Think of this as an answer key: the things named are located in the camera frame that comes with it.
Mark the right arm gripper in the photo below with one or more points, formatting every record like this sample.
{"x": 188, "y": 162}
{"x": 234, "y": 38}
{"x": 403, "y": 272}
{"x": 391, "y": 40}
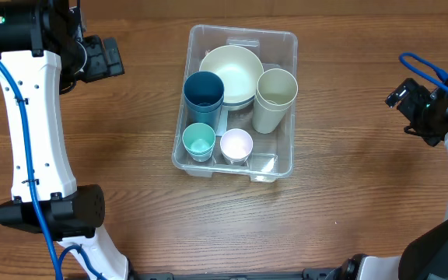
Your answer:
{"x": 414, "y": 99}

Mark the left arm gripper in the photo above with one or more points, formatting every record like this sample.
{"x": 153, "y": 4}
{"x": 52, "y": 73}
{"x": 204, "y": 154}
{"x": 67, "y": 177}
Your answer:
{"x": 103, "y": 67}

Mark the dark blue tall cup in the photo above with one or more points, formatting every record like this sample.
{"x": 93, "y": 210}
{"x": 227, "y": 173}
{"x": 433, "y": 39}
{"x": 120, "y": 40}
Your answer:
{"x": 204, "y": 113}
{"x": 203, "y": 91}

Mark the small green cup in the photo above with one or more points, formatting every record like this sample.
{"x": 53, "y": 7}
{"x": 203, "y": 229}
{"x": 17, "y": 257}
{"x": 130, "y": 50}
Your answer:
{"x": 198, "y": 138}

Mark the large cream bowl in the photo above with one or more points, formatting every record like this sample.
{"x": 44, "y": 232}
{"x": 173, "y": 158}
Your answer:
{"x": 238, "y": 68}

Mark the dark blue bowl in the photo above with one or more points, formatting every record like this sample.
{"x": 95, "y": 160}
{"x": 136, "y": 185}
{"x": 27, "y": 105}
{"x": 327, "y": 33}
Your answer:
{"x": 245, "y": 101}

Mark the cream tall cup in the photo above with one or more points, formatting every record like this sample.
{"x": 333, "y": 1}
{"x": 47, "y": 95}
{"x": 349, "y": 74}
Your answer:
{"x": 277, "y": 89}
{"x": 266, "y": 117}

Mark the small pink cup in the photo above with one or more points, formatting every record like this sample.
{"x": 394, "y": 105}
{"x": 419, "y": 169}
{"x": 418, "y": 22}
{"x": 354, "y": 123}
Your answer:
{"x": 236, "y": 143}

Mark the small light blue cup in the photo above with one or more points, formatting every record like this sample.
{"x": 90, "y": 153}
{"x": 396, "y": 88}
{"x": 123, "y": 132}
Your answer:
{"x": 200, "y": 155}

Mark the small grey cup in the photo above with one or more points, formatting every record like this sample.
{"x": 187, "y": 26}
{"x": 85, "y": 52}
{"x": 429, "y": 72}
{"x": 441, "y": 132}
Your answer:
{"x": 235, "y": 161}

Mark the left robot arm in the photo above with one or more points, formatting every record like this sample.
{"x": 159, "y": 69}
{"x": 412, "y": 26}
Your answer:
{"x": 44, "y": 52}

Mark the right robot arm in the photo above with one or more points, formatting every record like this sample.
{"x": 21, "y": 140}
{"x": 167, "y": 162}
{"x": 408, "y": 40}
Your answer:
{"x": 426, "y": 257}

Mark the white label in bin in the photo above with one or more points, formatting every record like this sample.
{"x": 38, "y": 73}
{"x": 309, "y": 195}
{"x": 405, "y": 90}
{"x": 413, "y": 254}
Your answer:
{"x": 222, "y": 124}

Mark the clear plastic storage bin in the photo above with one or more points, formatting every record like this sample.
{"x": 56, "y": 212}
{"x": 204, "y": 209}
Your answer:
{"x": 272, "y": 154}

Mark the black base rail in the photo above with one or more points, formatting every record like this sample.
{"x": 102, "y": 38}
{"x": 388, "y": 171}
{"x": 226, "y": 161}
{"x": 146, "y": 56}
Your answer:
{"x": 247, "y": 275}

